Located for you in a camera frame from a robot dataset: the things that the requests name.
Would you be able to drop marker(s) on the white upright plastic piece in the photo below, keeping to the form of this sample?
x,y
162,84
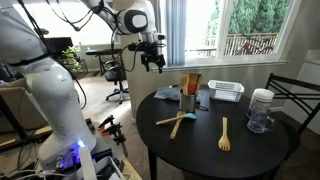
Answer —
x,y
87,165

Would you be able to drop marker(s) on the silver metal tin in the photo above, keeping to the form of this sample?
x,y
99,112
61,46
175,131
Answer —
x,y
187,102

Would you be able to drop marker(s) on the white window frame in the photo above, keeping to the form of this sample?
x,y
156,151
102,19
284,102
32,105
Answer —
x,y
224,30

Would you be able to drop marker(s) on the wooden spork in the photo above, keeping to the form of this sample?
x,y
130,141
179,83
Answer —
x,y
224,141

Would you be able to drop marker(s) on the black office chair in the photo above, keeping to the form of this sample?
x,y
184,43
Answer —
x,y
115,75

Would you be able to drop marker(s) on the green potted plant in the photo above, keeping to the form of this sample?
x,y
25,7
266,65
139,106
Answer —
x,y
70,53

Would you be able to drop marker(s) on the black bag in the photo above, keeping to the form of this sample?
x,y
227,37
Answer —
x,y
4,72

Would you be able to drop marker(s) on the blue cloth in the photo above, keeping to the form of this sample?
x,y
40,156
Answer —
x,y
166,93

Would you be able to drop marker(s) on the narrow wooden turner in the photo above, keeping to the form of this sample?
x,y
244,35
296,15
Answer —
x,y
185,81

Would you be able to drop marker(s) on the small orange black clamp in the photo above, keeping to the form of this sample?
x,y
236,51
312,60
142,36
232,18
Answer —
x,y
106,122

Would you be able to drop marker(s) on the white wipes canister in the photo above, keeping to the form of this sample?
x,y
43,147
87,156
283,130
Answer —
x,y
261,99

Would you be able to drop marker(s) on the clear glass mug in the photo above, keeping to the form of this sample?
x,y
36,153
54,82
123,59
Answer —
x,y
256,124

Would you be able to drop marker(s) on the black desk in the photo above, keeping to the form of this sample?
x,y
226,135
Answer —
x,y
103,51

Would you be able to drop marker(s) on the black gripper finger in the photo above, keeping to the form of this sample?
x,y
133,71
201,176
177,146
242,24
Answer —
x,y
161,66
144,64

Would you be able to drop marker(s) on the red bicycle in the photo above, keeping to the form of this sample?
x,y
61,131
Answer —
x,y
248,48

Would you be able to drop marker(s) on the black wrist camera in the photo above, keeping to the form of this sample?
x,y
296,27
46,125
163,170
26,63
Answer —
x,y
136,46

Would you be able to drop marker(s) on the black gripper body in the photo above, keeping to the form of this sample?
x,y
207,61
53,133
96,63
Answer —
x,y
152,50

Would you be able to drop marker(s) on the large orange black clamp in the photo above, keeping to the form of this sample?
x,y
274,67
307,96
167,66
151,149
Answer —
x,y
117,132

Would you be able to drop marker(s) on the black monitor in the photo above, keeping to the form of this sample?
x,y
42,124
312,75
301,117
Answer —
x,y
58,46

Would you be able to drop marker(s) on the grey blue curtain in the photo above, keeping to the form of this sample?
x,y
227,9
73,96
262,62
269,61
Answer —
x,y
176,33

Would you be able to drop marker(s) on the flat wooden spatula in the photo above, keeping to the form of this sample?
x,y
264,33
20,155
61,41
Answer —
x,y
175,128

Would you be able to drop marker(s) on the black metal chair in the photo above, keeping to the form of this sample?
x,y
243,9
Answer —
x,y
283,81

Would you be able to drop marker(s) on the red silicone spatula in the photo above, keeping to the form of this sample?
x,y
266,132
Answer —
x,y
192,88

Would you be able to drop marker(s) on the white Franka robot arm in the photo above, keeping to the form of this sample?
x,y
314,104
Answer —
x,y
50,86

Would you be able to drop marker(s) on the white plastic basket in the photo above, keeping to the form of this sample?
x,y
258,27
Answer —
x,y
226,90

